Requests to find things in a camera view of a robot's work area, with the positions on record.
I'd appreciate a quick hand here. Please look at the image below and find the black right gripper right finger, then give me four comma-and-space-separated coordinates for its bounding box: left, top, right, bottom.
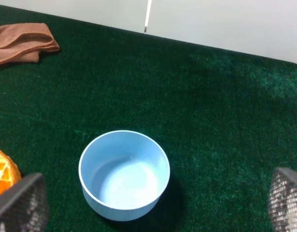
268, 167, 297, 232

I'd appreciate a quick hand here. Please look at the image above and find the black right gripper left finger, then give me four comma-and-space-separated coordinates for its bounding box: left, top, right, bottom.
0, 173, 48, 232

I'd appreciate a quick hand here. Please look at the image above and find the orange waffle piece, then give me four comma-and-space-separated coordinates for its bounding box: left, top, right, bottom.
0, 150, 22, 195

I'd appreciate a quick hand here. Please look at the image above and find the dark green table mat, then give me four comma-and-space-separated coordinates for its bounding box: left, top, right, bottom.
0, 5, 297, 232

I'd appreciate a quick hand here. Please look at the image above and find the light blue bowl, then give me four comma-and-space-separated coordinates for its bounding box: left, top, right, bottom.
78, 130, 170, 222

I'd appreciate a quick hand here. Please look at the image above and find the brown folded cloth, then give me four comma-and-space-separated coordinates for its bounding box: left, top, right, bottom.
0, 23, 60, 65

